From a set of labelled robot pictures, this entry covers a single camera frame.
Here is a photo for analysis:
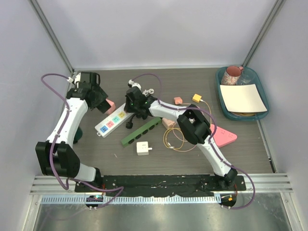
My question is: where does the white power strip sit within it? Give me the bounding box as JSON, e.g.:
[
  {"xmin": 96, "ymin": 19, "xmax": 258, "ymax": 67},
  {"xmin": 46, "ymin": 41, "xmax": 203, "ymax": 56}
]
[{"xmin": 95, "ymin": 103, "xmax": 133, "ymax": 138}]

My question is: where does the light pink cube adapter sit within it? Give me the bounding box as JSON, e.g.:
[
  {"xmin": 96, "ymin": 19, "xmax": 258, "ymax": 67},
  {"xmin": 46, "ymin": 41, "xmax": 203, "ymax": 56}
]
[{"xmin": 162, "ymin": 118, "xmax": 176, "ymax": 129}]

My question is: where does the green power strip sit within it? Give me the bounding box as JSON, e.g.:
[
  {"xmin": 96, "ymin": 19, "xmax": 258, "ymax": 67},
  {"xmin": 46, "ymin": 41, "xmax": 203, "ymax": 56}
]
[{"xmin": 121, "ymin": 117, "xmax": 162, "ymax": 147}]

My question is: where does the peach USB charger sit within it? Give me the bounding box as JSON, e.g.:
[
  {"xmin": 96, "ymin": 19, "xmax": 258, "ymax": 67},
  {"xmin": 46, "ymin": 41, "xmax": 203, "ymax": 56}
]
[{"xmin": 174, "ymin": 97, "xmax": 183, "ymax": 105}]

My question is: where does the yellow USB charger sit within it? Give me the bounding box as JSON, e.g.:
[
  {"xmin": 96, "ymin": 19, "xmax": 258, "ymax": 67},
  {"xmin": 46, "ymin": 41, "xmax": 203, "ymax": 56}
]
[{"xmin": 192, "ymin": 94, "xmax": 203, "ymax": 103}]

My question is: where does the pink power strip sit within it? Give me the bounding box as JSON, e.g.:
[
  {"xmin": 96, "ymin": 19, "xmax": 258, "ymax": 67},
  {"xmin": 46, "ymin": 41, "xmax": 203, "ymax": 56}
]
[{"xmin": 213, "ymin": 126, "xmax": 237, "ymax": 148}]

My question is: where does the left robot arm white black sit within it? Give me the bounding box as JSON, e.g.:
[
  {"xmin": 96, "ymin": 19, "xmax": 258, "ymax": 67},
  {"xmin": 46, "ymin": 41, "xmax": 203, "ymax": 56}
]
[{"xmin": 35, "ymin": 72, "xmax": 111, "ymax": 192}]

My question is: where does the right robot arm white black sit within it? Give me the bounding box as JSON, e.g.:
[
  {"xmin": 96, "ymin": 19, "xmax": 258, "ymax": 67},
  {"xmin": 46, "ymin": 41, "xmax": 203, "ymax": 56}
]
[{"xmin": 125, "ymin": 87, "xmax": 238, "ymax": 190}]

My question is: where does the pink patterned mug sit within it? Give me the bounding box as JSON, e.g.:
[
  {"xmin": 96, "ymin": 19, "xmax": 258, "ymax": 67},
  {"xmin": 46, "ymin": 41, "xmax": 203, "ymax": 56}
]
[{"xmin": 220, "ymin": 66, "xmax": 244, "ymax": 86}]

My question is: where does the white paper sheet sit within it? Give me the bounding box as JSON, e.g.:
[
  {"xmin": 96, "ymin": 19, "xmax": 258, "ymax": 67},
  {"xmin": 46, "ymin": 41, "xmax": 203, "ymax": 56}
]
[{"xmin": 219, "ymin": 84, "xmax": 267, "ymax": 113}]

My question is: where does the clear plastic cup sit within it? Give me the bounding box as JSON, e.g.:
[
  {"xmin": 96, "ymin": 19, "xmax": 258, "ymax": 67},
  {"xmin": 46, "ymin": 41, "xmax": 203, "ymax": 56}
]
[{"xmin": 236, "ymin": 69, "xmax": 255, "ymax": 86}]

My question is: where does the teal plastic tray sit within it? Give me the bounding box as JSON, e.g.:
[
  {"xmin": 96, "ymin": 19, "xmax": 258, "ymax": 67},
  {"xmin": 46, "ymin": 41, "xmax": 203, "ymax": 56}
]
[{"xmin": 215, "ymin": 66, "xmax": 270, "ymax": 121}]

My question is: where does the black coiled power cord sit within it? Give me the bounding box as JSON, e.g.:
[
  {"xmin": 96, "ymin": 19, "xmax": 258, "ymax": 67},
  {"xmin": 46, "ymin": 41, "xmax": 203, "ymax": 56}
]
[{"xmin": 125, "ymin": 110, "xmax": 154, "ymax": 130}]

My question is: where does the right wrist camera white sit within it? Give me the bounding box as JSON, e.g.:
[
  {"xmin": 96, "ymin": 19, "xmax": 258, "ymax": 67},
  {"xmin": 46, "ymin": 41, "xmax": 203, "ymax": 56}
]
[{"xmin": 128, "ymin": 79, "xmax": 141, "ymax": 90}]

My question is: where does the yellow cable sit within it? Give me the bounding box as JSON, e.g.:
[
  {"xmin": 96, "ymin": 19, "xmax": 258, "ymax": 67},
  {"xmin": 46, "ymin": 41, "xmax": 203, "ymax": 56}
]
[{"xmin": 163, "ymin": 100, "xmax": 212, "ymax": 152}]

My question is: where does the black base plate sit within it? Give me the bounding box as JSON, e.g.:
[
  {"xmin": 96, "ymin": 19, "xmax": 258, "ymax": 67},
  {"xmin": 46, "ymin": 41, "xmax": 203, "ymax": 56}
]
[{"xmin": 74, "ymin": 174, "xmax": 246, "ymax": 197}]

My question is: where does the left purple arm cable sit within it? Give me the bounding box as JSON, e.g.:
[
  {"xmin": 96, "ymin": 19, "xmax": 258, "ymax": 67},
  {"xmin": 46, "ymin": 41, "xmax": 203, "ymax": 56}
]
[{"xmin": 40, "ymin": 73, "xmax": 123, "ymax": 210}]

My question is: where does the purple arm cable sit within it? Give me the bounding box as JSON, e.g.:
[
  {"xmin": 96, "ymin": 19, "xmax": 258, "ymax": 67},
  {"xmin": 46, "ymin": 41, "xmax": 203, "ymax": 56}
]
[
  {"xmin": 131, "ymin": 73, "xmax": 256, "ymax": 210},
  {"xmin": 40, "ymin": 73, "xmax": 123, "ymax": 210}
]

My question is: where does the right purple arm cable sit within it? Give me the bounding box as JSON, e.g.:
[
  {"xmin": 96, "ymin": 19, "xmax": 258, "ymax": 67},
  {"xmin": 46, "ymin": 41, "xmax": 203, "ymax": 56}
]
[{"xmin": 131, "ymin": 73, "xmax": 256, "ymax": 210}]

